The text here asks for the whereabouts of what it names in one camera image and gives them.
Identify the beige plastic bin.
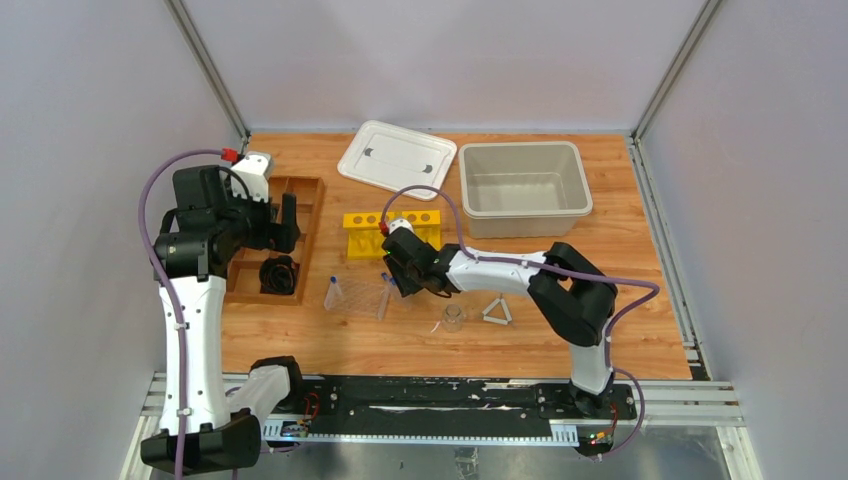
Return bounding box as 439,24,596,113
459,141,594,239

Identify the yellow test tube rack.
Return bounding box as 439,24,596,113
342,210,443,260

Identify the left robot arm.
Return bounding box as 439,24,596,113
140,163,307,478

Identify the white clay triangle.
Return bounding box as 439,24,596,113
482,296,513,326

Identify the wooden compartment tray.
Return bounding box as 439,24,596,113
224,174,326,306

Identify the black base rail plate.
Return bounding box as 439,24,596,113
262,375,639,448

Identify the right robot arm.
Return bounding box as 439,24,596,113
382,227,618,418

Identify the small clear glass jar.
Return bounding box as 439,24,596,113
440,304,466,333

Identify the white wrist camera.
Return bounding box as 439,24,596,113
230,152,274,203
379,217,415,239

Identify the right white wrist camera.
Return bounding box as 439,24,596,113
379,217,415,239

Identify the white plastic bin lid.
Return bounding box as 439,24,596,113
337,120,458,201

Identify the black coiled cable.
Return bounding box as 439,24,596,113
258,255,301,296

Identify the clear well plate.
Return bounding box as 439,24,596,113
330,276,384,321

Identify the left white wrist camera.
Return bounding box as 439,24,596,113
230,152,274,203

